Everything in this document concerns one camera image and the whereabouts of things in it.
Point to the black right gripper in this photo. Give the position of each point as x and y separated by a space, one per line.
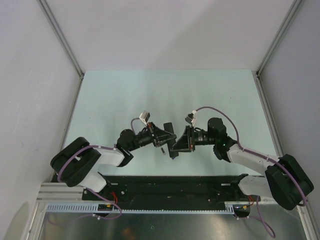
187 141

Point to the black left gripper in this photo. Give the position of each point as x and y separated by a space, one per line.
154 130

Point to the black remote control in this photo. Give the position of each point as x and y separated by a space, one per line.
169 128

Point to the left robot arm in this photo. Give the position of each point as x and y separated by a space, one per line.
75 164

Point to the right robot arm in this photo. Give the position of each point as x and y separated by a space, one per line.
281 178

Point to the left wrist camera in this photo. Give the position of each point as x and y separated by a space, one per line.
144 117

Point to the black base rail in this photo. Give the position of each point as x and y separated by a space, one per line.
171 193

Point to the right aluminium frame post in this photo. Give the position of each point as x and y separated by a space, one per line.
280 34

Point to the aluminium frame post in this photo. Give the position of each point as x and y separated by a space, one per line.
280 34
49 15

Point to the left aluminium frame post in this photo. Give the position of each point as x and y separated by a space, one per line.
49 15

